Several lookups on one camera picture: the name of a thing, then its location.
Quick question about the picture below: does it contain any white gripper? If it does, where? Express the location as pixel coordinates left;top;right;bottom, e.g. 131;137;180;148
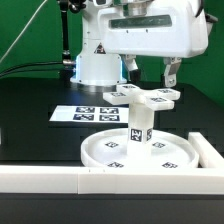
97;0;208;88

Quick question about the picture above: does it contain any white cross-shaped table base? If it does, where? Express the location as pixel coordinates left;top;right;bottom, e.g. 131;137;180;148
103;84;180;111

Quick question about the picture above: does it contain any white round table top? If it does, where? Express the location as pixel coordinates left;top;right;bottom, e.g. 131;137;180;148
81;128;199;169

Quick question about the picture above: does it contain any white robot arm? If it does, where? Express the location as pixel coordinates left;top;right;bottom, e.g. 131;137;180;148
74;0;218;87

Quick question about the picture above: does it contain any printed marker sheet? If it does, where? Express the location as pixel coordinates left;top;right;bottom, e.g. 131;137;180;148
50;105;129;123

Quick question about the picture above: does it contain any black camera stand pole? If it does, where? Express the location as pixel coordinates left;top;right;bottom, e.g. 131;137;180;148
56;0;86;66

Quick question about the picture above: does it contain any white L-shaped fence rail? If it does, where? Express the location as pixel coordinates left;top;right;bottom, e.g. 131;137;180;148
0;132;224;195

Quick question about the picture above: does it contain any grey cable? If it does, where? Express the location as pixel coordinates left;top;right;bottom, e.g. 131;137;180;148
0;0;49;64

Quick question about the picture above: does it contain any black cable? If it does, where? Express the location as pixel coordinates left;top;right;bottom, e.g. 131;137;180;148
0;60;65;80

